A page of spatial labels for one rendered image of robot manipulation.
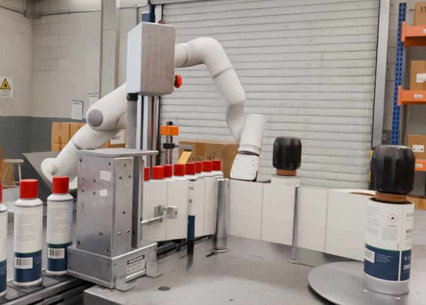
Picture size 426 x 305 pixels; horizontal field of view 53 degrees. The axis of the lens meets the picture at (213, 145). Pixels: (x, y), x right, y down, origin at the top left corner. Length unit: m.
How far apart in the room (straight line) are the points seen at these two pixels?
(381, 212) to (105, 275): 0.55
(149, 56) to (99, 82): 5.93
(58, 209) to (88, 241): 0.09
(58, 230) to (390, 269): 0.66
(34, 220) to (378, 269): 0.67
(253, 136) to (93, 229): 0.90
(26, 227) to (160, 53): 0.58
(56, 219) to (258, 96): 4.99
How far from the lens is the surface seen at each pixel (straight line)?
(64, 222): 0.94
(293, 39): 5.76
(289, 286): 0.94
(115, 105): 1.78
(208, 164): 1.37
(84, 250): 0.92
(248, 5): 6.05
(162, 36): 1.22
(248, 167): 1.61
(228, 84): 1.64
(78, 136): 1.90
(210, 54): 1.66
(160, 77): 1.20
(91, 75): 7.35
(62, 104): 7.72
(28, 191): 0.89
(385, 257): 0.91
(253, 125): 1.65
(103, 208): 0.86
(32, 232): 0.90
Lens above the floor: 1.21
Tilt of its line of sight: 3 degrees down
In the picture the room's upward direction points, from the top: 2 degrees clockwise
